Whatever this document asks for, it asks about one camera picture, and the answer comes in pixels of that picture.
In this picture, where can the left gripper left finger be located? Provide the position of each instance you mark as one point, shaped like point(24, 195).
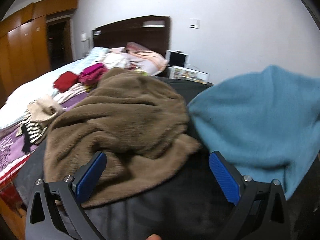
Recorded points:
point(43, 218)

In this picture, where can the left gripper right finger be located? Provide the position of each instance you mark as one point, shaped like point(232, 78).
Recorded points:
point(260, 209)

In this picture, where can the teal knit sweater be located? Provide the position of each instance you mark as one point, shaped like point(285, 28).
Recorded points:
point(265, 123)

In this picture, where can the purple patterned blanket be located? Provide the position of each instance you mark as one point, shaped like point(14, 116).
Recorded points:
point(11, 151)

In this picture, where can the striped black white garment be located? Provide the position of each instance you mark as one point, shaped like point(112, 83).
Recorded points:
point(32, 132)

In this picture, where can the beige garment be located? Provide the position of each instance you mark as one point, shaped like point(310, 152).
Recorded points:
point(44, 111)

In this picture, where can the white bed sheet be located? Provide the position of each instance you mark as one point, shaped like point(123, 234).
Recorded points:
point(41, 87)

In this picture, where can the brown fleece garment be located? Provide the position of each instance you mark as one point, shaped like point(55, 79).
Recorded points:
point(138, 121)

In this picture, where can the red folded garment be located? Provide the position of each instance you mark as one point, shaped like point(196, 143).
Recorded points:
point(66, 81)

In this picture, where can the magenta garment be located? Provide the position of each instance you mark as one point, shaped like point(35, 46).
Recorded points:
point(92, 74)

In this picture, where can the white crumpled garment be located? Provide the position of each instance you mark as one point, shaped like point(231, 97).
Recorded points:
point(115, 57)

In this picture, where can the wooden wardrobe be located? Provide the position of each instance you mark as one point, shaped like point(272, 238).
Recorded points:
point(24, 50)

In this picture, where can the white framed tablet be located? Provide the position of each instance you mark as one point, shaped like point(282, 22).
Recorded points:
point(177, 58)

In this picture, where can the dark wooden headboard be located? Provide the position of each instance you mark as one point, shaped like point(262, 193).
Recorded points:
point(152, 32)

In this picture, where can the bedside wall lamp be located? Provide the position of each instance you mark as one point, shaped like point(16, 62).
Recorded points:
point(85, 43)

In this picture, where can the photo collage frame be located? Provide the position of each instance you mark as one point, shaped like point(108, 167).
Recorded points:
point(188, 74)

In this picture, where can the white wall switch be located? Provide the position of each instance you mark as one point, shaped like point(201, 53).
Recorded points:
point(194, 23)

